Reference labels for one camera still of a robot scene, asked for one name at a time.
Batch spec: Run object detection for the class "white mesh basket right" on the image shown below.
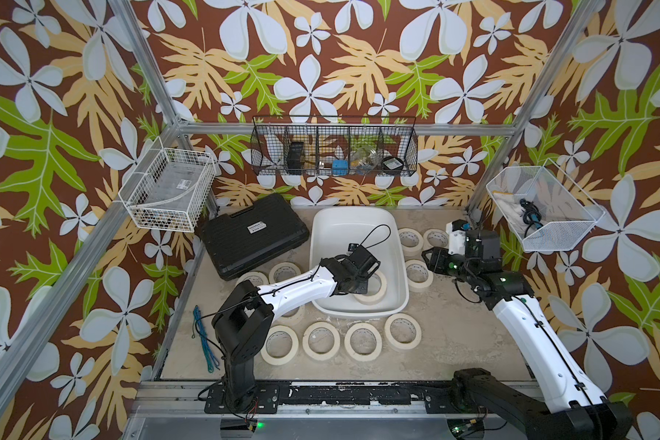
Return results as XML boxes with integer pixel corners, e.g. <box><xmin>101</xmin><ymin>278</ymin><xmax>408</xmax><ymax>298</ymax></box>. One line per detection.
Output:
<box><xmin>486</xmin><ymin>159</ymin><xmax>605</xmax><ymax>253</ymax></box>

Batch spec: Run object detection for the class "black square item in basket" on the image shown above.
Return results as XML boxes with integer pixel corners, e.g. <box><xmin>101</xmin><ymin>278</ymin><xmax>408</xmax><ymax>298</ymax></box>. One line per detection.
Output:
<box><xmin>381</xmin><ymin>156</ymin><xmax>404</xmax><ymax>175</ymax></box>

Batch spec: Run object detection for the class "masking tape roll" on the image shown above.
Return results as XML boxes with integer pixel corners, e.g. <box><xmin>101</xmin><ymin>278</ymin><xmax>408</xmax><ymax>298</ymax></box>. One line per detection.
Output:
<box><xmin>236</xmin><ymin>271</ymin><xmax>270</xmax><ymax>287</ymax></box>
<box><xmin>276</xmin><ymin>305</ymin><xmax>305</xmax><ymax>326</ymax></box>
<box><xmin>405</xmin><ymin>260</ymin><xmax>434</xmax><ymax>293</ymax></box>
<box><xmin>302</xmin><ymin>322</ymin><xmax>340</xmax><ymax>362</ymax></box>
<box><xmin>353</xmin><ymin>271</ymin><xmax>388</xmax><ymax>305</ymax></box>
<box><xmin>384</xmin><ymin>313</ymin><xmax>423</xmax><ymax>352</ymax></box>
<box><xmin>398</xmin><ymin>227</ymin><xmax>425</xmax><ymax>259</ymax></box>
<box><xmin>423</xmin><ymin>228</ymin><xmax>449</xmax><ymax>250</ymax></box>
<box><xmin>260</xmin><ymin>326</ymin><xmax>300</xmax><ymax>366</ymax></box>
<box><xmin>269</xmin><ymin>261</ymin><xmax>302</xmax><ymax>284</ymax></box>
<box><xmin>344</xmin><ymin>323</ymin><xmax>382</xmax><ymax>362</ymax></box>

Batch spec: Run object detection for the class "black box in basket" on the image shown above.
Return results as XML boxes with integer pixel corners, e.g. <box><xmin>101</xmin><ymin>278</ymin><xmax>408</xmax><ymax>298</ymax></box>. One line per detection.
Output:
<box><xmin>285</xmin><ymin>141</ymin><xmax>305</xmax><ymax>175</ymax></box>

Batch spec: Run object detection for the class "clear round container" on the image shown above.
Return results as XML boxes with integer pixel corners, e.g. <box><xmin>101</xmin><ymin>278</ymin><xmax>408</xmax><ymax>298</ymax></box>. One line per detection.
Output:
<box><xmin>350</xmin><ymin>146</ymin><xmax>383</xmax><ymax>175</ymax></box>

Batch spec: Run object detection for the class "black plastic tool case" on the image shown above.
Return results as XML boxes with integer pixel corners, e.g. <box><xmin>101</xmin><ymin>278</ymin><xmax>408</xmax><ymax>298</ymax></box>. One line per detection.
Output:
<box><xmin>196</xmin><ymin>194</ymin><xmax>310</xmax><ymax>281</ymax></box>

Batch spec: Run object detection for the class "blue box in basket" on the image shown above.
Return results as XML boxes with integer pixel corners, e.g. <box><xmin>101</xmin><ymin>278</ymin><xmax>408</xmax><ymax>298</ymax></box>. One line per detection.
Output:
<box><xmin>331</xmin><ymin>159</ymin><xmax>349</xmax><ymax>176</ymax></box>

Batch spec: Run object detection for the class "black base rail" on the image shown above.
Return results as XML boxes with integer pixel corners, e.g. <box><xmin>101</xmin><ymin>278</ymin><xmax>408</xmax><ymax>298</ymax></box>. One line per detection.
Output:
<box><xmin>197</xmin><ymin>381</ymin><xmax>480</xmax><ymax>417</ymax></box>

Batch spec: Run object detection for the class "white plastic storage tray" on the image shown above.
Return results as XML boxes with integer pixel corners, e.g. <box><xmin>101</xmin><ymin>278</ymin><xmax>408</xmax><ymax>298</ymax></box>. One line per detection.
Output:
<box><xmin>309</xmin><ymin>206</ymin><xmax>410</xmax><ymax>320</ymax></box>

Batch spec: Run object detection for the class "white wire basket left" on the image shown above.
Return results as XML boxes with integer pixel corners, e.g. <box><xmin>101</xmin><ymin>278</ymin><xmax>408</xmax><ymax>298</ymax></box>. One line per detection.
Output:
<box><xmin>119</xmin><ymin>139</ymin><xmax>217</xmax><ymax>233</ymax></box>

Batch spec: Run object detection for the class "black cable in mesh basket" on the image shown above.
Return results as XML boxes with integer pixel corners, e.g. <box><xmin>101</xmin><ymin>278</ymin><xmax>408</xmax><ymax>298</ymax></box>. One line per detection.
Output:
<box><xmin>518</xmin><ymin>199</ymin><xmax>544</xmax><ymax>235</ymax></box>

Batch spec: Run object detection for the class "black wire basket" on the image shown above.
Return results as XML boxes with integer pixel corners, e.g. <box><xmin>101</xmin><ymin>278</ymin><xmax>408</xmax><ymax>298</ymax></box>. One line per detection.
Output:
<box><xmin>249</xmin><ymin>115</ymin><xmax>418</xmax><ymax>177</ymax></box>

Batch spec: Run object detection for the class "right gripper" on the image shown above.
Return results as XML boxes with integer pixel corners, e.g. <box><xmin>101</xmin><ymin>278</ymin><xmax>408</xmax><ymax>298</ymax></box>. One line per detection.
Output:
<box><xmin>420</xmin><ymin>245</ymin><xmax>480</xmax><ymax>287</ymax></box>

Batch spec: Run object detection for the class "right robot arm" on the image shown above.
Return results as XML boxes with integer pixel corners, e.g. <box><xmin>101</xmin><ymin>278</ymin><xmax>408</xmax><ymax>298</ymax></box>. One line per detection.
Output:
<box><xmin>422</xmin><ymin>220</ymin><xmax>634</xmax><ymax>439</ymax></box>

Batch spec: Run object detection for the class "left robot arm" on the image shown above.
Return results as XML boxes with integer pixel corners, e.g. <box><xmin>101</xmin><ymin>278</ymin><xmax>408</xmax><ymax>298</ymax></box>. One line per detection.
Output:
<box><xmin>212</xmin><ymin>244</ymin><xmax>381</xmax><ymax>412</ymax></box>

